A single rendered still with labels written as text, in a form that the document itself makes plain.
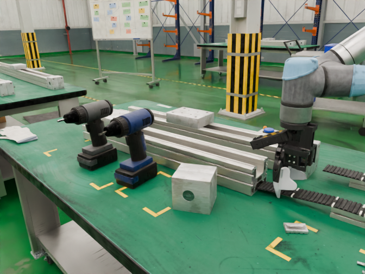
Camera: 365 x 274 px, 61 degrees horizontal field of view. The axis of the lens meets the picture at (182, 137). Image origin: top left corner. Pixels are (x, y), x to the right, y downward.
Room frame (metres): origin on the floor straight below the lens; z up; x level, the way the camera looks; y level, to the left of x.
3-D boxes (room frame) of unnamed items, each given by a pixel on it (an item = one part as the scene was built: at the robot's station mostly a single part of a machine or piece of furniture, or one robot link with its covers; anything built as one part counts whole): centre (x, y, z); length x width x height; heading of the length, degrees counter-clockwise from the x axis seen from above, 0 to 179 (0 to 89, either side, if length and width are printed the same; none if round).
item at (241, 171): (1.05, 0.09, 0.82); 0.80 x 0.10 x 0.09; 50
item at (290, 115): (0.74, -0.29, 1.02); 0.08 x 0.08 x 0.05
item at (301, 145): (0.74, -0.29, 0.94); 0.09 x 0.08 x 0.12; 50
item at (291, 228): (0.60, -0.26, 0.78); 0.05 x 0.03 x 0.01; 83
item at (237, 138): (1.19, -0.03, 0.82); 0.80 x 0.10 x 0.09; 50
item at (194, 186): (0.74, -0.03, 0.83); 0.11 x 0.10 x 0.10; 163
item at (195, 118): (1.19, -0.03, 0.87); 0.16 x 0.11 x 0.07; 50
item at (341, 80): (0.75, -0.38, 1.10); 0.11 x 0.11 x 0.08; 88
